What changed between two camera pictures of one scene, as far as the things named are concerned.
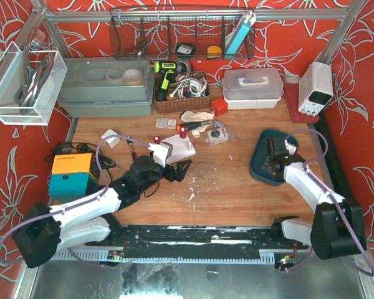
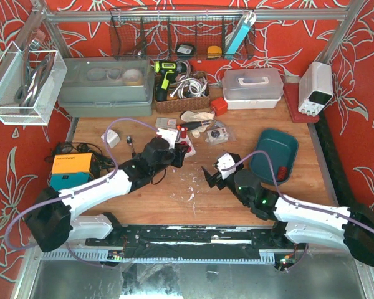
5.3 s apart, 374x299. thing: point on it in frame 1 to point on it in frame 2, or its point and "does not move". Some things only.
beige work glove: [188, 116] does not move
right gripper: [266, 168] to [214, 178]
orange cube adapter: [219, 106] does not move
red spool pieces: [183, 132] does not move
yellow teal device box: [73, 175] does not move
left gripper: [171, 172] to [179, 154]
